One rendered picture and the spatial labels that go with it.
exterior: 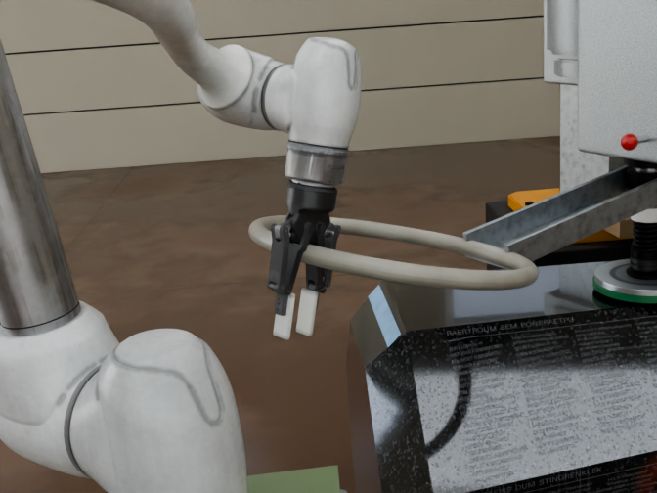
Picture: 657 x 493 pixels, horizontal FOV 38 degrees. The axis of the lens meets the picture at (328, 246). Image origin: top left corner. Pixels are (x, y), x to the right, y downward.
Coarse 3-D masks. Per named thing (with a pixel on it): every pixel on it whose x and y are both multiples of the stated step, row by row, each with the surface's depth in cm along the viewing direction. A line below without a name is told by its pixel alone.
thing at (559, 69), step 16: (544, 0) 275; (544, 16) 276; (544, 32) 278; (544, 48) 279; (544, 64) 280; (560, 64) 272; (576, 64) 267; (544, 80) 282; (560, 80) 276; (576, 80) 271
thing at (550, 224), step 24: (624, 168) 199; (576, 192) 192; (600, 192) 196; (648, 192) 188; (504, 216) 183; (528, 216) 186; (552, 216) 190; (576, 216) 177; (600, 216) 181; (624, 216) 185; (480, 240) 180; (504, 240) 184; (528, 240) 172; (552, 240) 175; (576, 240) 179
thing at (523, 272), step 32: (256, 224) 157; (352, 224) 183; (384, 224) 184; (320, 256) 141; (352, 256) 140; (480, 256) 176; (512, 256) 167; (448, 288) 140; (480, 288) 142; (512, 288) 147
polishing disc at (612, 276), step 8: (608, 264) 210; (616, 264) 209; (624, 264) 209; (600, 272) 205; (608, 272) 205; (616, 272) 204; (624, 272) 204; (600, 280) 200; (608, 280) 200; (616, 280) 200; (624, 280) 199; (632, 280) 199; (640, 280) 199; (648, 280) 198; (656, 280) 198; (608, 288) 198; (616, 288) 196; (624, 288) 195; (632, 288) 194; (640, 288) 194; (648, 288) 194; (656, 288) 194
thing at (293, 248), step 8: (312, 224) 142; (304, 232) 141; (312, 232) 142; (304, 240) 141; (296, 248) 142; (304, 248) 142; (288, 256) 142; (296, 256) 142; (288, 264) 142; (296, 264) 142; (288, 272) 142; (296, 272) 142; (288, 280) 142; (288, 288) 142
